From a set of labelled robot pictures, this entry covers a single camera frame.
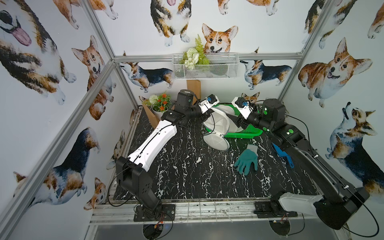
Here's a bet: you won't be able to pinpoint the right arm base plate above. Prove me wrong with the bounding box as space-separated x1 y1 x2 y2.
254 201 298 218

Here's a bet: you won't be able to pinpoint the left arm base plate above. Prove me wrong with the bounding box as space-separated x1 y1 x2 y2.
134 204 176 222

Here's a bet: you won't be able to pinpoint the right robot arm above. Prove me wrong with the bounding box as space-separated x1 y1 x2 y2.
232 97 370 230

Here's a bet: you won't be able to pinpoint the white plant pot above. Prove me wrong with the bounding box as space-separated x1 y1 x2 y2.
151 105 168 121

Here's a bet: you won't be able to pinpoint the wooden shelf stand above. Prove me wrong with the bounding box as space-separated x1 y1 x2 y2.
142 80 201 129

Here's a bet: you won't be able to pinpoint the teal rubber glove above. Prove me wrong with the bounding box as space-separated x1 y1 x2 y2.
234 144 258 176

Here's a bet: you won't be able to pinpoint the white wire wall basket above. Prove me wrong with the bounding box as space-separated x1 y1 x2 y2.
172 53 240 80

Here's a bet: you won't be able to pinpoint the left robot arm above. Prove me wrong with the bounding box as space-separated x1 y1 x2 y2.
115 90 219 219

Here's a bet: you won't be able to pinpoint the green plastic basket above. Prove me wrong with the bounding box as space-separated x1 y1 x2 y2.
203 104 263 139

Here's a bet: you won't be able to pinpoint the artificial flower plant in pot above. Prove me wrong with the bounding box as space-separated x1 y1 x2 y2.
142 93 172 113

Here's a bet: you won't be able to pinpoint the artificial fern and white flowers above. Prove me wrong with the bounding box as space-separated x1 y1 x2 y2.
180 35 210 70

